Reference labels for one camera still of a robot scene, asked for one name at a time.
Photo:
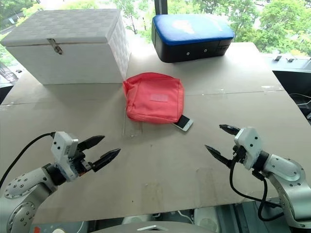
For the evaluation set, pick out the blue and black case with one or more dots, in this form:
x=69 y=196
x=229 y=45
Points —
x=192 y=34

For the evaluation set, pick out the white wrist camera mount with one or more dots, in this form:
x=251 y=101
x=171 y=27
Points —
x=62 y=153
x=250 y=145

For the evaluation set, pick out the white smartphone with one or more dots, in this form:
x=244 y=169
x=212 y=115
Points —
x=185 y=122

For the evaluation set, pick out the dark window frame post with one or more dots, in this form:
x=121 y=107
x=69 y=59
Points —
x=160 y=7

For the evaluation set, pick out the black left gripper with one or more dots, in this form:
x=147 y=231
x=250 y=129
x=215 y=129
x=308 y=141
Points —
x=80 y=165

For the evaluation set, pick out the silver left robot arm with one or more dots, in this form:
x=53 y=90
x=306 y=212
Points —
x=26 y=194

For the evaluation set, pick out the metal box latch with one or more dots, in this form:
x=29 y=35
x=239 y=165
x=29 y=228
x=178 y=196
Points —
x=56 y=47

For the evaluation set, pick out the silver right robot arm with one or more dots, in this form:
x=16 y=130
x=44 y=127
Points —
x=289 y=179

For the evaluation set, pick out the white woven storage box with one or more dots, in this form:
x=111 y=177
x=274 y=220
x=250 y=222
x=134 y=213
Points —
x=60 y=60

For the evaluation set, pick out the small black ledge object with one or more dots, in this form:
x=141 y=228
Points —
x=278 y=58
x=290 y=59

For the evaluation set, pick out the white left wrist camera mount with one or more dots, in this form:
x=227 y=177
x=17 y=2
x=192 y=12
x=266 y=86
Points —
x=62 y=153

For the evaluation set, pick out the white round object under table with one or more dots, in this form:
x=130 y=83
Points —
x=206 y=219

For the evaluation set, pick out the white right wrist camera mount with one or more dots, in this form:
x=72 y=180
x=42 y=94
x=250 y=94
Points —
x=250 y=145

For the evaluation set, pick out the grey robot torso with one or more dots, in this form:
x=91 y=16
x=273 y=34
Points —
x=155 y=228

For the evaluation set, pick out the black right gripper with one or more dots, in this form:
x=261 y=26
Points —
x=239 y=155

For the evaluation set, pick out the red fabric pouch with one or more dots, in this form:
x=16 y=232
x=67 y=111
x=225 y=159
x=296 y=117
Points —
x=153 y=97

